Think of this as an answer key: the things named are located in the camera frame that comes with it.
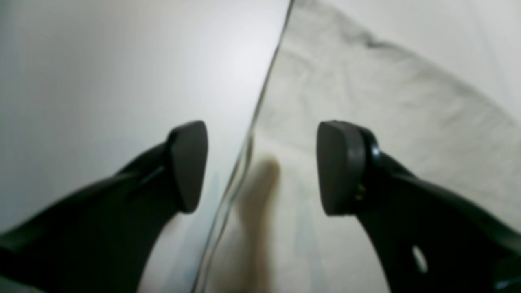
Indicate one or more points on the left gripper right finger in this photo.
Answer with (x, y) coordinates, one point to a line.
(428, 239)

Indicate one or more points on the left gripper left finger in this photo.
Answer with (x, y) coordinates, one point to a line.
(99, 238)

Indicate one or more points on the grey t-shirt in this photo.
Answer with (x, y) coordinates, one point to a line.
(272, 235)

